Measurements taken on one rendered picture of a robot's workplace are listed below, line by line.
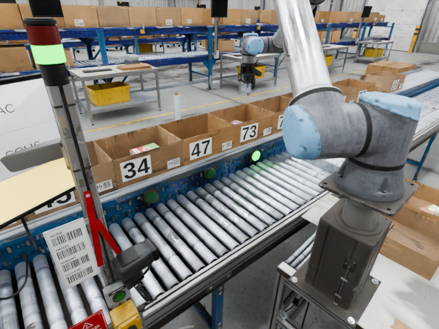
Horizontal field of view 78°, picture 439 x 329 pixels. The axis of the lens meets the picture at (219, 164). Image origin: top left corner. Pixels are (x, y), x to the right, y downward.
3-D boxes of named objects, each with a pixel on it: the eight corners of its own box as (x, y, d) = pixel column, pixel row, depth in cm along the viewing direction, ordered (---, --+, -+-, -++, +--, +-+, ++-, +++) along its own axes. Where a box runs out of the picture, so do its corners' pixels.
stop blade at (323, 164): (341, 180, 177) (344, 168, 173) (285, 155, 208) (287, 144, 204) (341, 180, 178) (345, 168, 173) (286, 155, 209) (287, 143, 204)
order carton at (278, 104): (273, 134, 201) (276, 113, 193) (245, 123, 221) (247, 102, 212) (305, 123, 223) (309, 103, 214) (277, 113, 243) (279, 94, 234)
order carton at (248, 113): (234, 149, 180) (234, 125, 171) (207, 134, 199) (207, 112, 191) (273, 134, 201) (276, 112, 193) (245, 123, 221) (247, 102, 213)
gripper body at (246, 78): (237, 82, 174) (238, 62, 168) (246, 80, 179) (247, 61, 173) (245, 85, 169) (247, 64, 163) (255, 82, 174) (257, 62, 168)
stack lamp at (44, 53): (38, 64, 47) (26, 26, 44) (33, 61, 51) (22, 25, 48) (69, 62, 50) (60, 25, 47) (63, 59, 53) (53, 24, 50)
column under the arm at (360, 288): (380, 283, 107) (411, 219, 90) (353, 329, 91) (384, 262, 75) (319, 247, 123) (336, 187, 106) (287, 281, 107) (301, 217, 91)
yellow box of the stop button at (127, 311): (123, 348, 80) (118, 334, 76) (112, 325, 86) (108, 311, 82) (166, 318, 88) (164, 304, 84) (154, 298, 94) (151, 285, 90)
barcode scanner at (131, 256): (165, 269, 82) (157, 247, 76) (129, 295, 76) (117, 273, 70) (155, 256, 86) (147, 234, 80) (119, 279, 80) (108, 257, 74)
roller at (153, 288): (156, 308, 102) (155, 299, 99) (108, 230, 137) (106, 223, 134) (168, 300, 104) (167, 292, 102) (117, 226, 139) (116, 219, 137)
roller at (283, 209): (288, 221, 145) (290, 214, 142) (226, 179, 180) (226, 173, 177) (294, 218, 147) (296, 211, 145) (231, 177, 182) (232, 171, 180)
